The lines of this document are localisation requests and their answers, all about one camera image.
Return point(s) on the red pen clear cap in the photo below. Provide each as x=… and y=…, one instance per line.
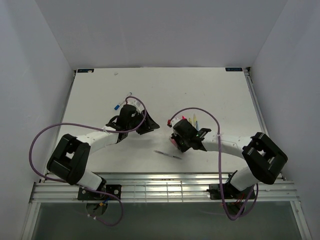
x=173, y=141

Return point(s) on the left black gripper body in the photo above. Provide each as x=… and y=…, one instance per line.
x=138, y=119

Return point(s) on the thin yellow pen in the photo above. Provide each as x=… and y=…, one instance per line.
x=194, y=120

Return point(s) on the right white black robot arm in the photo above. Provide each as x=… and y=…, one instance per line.
x=264, y=159

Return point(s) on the grey black pen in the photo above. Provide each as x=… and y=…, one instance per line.
x=167, y=154

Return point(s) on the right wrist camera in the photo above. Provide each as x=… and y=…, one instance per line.
x=172, y=122

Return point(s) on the blue corner label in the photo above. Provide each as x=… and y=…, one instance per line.
x=85, y=70
x=233, y=69

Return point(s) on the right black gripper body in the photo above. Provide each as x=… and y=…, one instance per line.
x=182, y=142

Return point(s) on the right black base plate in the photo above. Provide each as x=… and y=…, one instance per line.
x=229, y=192

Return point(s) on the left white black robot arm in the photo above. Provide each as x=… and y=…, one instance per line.
x=70, y=157

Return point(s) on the left blue corner label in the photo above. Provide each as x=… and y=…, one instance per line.
x=85, y=70

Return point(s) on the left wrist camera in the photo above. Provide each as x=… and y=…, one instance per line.
x=137, y=105

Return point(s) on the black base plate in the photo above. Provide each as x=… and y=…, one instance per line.
x=107, y=191
x=229, y=192

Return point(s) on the white marker blue cap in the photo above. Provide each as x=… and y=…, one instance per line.
x=122, y=101

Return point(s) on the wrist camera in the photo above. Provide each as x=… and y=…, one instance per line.
x=172, y=122
x=137, y=105

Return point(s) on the right blue corner label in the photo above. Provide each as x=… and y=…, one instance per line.
x=233, y=69

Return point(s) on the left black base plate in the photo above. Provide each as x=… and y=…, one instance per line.
x=107, y=191

